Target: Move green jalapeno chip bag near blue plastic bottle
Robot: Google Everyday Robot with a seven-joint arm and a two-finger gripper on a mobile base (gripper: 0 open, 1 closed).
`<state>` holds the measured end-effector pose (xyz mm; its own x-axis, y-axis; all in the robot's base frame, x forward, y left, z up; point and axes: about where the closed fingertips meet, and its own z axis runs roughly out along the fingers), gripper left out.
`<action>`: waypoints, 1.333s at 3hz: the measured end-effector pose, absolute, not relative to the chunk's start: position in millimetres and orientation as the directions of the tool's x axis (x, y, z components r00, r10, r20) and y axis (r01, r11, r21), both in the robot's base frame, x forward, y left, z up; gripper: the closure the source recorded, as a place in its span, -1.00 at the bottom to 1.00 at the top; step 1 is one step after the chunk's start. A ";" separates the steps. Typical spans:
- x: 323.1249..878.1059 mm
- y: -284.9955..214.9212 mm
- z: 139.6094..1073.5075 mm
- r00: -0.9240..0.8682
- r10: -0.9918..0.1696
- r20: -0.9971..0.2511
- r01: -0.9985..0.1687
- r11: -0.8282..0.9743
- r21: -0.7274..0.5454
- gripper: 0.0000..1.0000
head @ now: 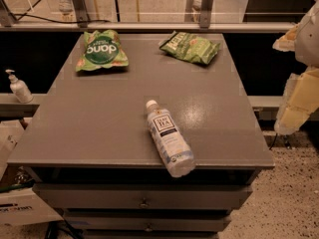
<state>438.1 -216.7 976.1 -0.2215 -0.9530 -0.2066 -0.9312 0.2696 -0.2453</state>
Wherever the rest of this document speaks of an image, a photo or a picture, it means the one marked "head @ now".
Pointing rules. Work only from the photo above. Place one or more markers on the green jalapeno kettle chip bag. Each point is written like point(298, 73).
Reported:
point(189, 47)

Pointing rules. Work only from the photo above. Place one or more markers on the blue label plastic tea bottle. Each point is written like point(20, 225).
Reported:
point(173, 150)

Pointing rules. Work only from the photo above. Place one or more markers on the green dang chip bag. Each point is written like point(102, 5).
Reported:
point(103, 50)

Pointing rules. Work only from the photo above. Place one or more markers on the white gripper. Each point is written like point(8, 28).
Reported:
point(309, 39)

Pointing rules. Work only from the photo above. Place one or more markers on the grey drawer cabinet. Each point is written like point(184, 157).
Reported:
point(92, 157)

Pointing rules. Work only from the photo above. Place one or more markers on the white pump dispenser bottle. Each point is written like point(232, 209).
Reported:
point(19, 88)

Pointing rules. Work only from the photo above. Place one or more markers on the white cardboard box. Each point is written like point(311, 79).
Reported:
point(19, 204)

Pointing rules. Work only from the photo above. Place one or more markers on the metal drawer knob upper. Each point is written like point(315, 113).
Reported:
point(144, 204)

